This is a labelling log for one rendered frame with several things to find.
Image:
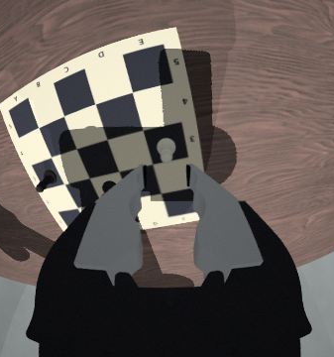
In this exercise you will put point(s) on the white chess pawn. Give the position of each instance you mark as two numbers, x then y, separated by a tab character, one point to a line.
166	148

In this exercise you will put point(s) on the black and cream chessboard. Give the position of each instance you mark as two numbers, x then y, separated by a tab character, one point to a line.
97	117

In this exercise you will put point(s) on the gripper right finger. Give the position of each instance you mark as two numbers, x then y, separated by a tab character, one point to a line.
233	239

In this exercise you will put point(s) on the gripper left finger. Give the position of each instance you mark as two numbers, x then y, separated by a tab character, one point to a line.
103	240

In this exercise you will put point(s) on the black pawn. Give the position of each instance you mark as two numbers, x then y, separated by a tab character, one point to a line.
107	185
49	177

